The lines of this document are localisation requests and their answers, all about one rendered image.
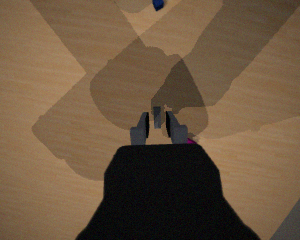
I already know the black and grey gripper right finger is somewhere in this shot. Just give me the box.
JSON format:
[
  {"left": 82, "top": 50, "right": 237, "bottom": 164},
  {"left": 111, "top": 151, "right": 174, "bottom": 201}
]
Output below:
[{"left": 166, "top": 111, "right": 188, "bottom": 144}]

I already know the grey rectangular bar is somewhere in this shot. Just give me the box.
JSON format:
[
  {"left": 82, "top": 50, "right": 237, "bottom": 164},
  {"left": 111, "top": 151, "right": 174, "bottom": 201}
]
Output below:
[{"left": 153, "top": 106, "right": 161, "bottom": 129}]

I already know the small blue cube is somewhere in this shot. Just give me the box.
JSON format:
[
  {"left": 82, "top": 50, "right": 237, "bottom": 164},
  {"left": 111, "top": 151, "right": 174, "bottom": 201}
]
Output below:
[{"left": 152, "top": 0, "right": 164, "bottom": 12}]

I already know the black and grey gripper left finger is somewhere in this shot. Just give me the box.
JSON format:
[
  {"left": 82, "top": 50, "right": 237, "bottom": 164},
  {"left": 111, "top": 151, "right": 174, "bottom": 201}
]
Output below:
[{"left": 130, "top": 112, "right": 150, "bottom": 145}]

